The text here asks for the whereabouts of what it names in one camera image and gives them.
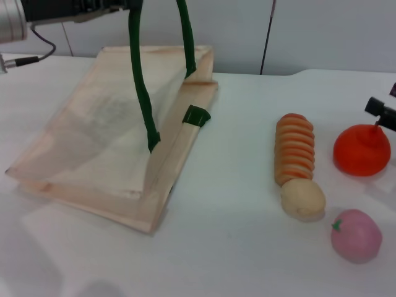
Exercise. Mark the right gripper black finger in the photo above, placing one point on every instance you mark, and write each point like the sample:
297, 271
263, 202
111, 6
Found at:
385, 114

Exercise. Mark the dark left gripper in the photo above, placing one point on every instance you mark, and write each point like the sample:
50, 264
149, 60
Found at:
68, 9

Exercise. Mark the orange toy fruit with stem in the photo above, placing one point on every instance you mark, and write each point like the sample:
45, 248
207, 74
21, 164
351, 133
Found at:
360, 154

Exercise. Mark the orange striped toy bread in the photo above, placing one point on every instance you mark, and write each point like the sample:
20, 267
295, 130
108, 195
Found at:
294, 148

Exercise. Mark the beige toy potato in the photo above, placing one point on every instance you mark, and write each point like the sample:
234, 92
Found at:
303, 199

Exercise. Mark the pink toy peach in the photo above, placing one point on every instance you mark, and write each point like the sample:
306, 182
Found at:
355, 236

